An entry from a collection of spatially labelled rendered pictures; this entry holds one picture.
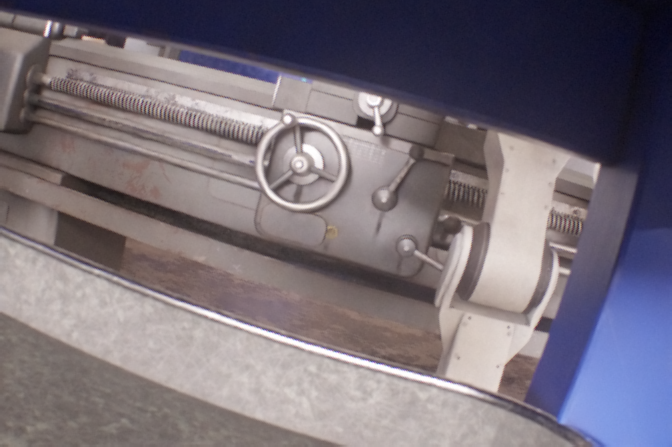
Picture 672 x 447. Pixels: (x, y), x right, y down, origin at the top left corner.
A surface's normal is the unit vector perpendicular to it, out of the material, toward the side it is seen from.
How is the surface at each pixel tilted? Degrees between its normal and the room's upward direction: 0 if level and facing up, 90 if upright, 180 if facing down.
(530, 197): 69
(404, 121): 90
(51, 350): 0
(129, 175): 90
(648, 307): 90
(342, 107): 90
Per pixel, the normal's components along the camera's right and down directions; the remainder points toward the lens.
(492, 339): 0.06, -0.26
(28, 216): -0.10, 0.04
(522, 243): 0.13, -0.50
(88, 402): 0.27, -0.96
